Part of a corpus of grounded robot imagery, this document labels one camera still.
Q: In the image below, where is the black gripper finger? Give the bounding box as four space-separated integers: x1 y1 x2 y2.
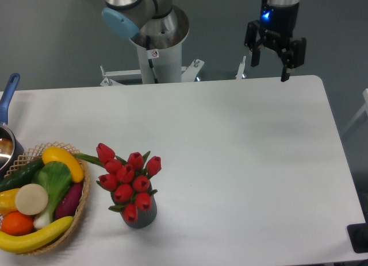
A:
244 20 266 67
281 37 306 82

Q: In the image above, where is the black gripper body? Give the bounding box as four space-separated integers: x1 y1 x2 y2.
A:
258 3 299 55

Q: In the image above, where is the red tulip bouquet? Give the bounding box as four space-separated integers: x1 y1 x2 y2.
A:
72 142 162 223

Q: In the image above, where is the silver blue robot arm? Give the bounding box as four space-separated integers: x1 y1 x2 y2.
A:
102 0 306 84

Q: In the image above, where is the dark grey ribbed vase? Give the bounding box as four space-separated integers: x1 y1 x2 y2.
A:
109 185 158 229

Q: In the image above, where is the black device at table edge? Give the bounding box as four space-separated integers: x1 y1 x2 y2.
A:
347 223 367 253

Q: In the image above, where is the green bok choy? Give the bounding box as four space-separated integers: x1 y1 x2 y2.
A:
32 161 71 230

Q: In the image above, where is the purple sweet potato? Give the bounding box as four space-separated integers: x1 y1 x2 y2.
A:
55 183 83 219

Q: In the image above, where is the woven wicker basket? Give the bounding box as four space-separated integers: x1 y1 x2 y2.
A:
1 142 90 255

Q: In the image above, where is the green cucumber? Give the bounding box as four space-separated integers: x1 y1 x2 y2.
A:
1 158 44 192

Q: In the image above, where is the beige round disc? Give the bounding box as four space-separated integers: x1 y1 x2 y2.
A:
15 183 48 215

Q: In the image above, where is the yellow bell pepper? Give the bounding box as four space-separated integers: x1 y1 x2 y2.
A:
0 188 20 215

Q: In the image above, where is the orange fruit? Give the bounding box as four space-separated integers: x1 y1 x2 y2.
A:
1 211 33 236

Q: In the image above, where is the yellow banana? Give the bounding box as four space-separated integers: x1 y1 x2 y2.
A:
1 216 74 254

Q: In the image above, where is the white frame at right edge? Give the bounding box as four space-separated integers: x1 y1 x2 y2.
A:
342 89 367 137

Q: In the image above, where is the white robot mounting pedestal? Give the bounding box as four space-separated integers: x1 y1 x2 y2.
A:
100 43 205 86

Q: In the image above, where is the blue handled saucepan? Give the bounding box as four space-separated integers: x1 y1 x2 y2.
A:
1 73 24 180

